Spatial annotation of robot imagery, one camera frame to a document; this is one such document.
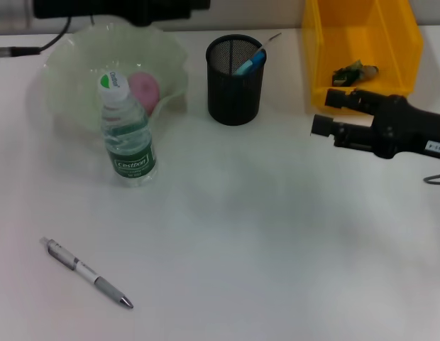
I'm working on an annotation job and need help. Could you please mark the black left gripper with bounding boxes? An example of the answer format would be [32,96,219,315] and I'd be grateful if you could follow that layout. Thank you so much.
[33,0,211,28]

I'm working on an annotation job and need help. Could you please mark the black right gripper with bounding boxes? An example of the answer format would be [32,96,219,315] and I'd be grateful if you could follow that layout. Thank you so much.
[310,88,440,161]

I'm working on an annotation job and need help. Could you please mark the green plastic wrapper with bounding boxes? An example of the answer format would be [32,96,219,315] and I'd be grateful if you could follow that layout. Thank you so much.
[331,60,380,87]

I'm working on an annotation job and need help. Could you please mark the pink toy peach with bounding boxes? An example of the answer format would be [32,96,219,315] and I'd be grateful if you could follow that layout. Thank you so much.
[129,72,160,117]

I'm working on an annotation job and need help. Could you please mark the blue sheathed scissors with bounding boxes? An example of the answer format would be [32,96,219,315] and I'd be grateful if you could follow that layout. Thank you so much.
[236,49,267,76]

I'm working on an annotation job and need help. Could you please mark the clear plastic ruler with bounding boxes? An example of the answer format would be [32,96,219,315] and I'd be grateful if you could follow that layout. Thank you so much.
[257,32,283,58]

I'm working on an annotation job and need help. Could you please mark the clear green-label water bottle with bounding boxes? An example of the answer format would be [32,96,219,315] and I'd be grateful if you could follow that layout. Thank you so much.
[97,70,159,189]

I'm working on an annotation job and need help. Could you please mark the silver ballpoint pen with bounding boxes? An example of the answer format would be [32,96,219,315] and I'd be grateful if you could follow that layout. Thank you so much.
[38,237,135,310]

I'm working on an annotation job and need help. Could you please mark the black mesh pen holder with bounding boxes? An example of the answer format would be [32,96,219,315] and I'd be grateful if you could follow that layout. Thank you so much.
[205,34,268,126]

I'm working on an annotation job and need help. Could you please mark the green glass fruit plate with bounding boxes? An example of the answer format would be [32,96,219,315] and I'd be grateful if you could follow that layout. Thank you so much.
[42,21,189,139]

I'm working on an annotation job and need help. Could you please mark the yellow plastic bin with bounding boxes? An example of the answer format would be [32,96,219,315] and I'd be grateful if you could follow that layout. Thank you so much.
[300,0,425,115]

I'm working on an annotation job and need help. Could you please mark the right gripper cable with plug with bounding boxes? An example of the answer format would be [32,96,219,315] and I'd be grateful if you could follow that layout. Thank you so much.
[424,166,440,185]

